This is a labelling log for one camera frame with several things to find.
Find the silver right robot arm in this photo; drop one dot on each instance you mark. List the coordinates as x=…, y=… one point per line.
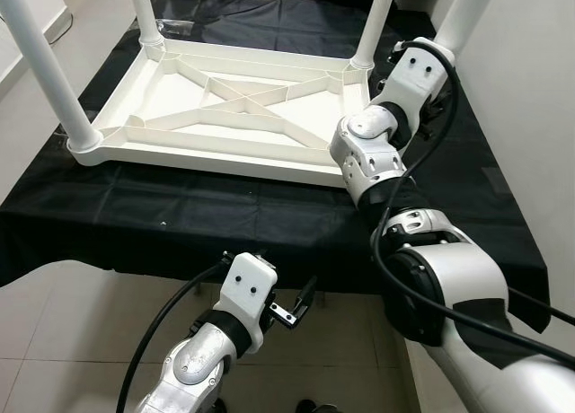
x=377, y=148

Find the grey tape patch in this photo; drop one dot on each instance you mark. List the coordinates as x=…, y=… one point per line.
x=491, y=178

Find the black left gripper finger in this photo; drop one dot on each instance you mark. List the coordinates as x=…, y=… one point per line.
x=308, y=298

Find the black tablecloth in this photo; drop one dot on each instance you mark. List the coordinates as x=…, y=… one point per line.
x=180, y=224

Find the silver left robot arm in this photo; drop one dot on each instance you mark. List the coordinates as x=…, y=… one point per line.
x=193, y=368

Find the white plastic table top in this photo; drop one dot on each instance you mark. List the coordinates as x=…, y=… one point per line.
x=180, y=139

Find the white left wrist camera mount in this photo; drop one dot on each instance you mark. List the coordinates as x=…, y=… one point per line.
x=247, y=292

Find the clear tape strip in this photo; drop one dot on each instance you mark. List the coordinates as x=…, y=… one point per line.
x=173, y=25

